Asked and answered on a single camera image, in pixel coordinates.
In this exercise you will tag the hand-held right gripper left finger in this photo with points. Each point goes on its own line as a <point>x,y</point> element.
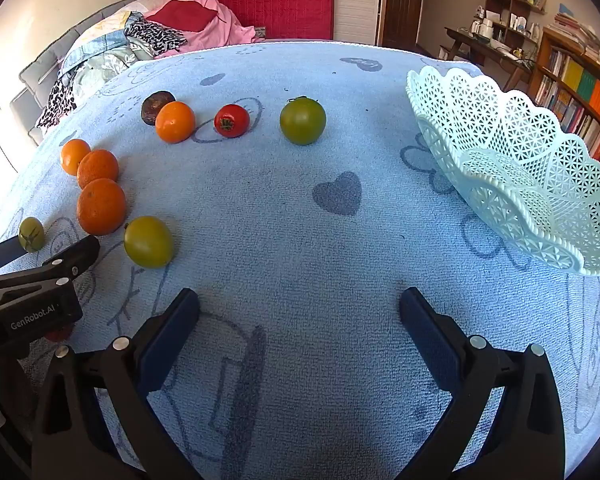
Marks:
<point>170,340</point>

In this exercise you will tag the brown wooden door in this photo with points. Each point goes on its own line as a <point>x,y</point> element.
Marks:
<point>402,5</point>

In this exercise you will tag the printed blue towel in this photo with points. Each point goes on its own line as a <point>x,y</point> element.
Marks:
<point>300,240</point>

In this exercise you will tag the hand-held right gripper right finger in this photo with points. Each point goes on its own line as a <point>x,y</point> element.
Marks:
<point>430,340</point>

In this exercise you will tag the pale blue lattice basket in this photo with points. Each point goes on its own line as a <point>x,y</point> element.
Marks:
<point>520,175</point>

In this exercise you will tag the yellow-green tomato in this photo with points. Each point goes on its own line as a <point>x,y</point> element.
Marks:
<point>148,241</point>

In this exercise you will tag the small red tomato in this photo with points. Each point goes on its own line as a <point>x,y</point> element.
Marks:
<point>58,334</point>

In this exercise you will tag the pink blanket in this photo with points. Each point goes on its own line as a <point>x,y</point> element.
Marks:
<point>220,25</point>

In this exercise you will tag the large green tomato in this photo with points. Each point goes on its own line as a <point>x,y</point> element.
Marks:
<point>303,121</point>

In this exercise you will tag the wooden desk shelf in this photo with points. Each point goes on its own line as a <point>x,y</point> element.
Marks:
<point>510,10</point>

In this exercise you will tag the pile of bedding and clothes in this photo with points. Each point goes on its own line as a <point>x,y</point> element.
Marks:
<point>40,75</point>

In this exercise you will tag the white kettle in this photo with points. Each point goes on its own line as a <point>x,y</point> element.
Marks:
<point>482,28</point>

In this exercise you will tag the wooden desk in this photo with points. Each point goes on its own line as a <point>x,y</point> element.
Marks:
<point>485,50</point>

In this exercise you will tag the small green tomato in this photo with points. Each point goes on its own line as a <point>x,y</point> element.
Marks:
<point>31,234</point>

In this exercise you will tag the red cloth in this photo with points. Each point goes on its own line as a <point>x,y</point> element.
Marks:
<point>182,14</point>

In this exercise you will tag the white wardrobe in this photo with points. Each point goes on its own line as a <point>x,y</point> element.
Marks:
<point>355,10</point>

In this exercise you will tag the floral quilt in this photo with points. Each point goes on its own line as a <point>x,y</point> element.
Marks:
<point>105,55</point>

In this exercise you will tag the dark brown round fruit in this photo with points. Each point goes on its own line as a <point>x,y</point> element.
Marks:
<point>154,101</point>

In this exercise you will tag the stack of books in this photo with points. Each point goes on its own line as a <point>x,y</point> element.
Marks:
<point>585,35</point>

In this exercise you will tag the wooden bookshelf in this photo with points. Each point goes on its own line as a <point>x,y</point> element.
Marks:
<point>580,90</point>

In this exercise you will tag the small orange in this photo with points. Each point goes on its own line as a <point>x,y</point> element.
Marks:
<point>73,156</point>

